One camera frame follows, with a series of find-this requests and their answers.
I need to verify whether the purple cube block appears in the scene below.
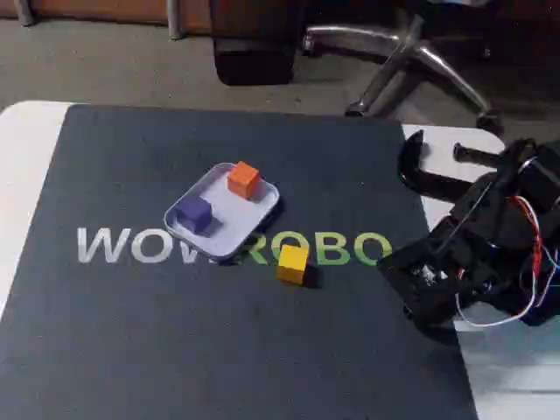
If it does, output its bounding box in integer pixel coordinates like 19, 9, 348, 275
174, 195, 214, 237

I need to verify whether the dark brown furniture block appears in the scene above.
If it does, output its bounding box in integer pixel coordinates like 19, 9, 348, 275
208, 0, 303, 87

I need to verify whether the white shallow tray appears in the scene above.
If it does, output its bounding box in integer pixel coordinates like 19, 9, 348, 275
164, 161, 282, 263

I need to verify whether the red cable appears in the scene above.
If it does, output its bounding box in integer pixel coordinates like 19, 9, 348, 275
511, 196, 548, 310

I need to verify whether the white cable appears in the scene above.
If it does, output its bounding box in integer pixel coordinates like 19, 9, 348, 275
453, 257, 560, 328

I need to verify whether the dark mat with WOWROBO print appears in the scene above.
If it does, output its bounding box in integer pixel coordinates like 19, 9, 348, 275
0, 103, 480, 420

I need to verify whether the black table clamp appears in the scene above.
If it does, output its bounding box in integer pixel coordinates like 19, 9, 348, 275
396, 129, 508, 207

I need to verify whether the orange cube block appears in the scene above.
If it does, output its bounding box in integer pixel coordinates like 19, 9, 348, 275
227, 160, 262, 201

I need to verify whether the thin black cable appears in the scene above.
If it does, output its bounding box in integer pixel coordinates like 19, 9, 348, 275
435, 172, 507, 255

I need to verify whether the chrome office chair base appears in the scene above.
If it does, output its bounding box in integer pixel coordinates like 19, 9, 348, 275
301, 0, 507, 132

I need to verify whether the grey metal leg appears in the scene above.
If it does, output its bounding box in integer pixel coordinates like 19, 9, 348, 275
167, 0, 184, 39
16, 0, 36, 26

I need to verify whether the yellow cube block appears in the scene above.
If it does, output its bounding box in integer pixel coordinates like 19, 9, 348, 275
276, 244, 310, 284

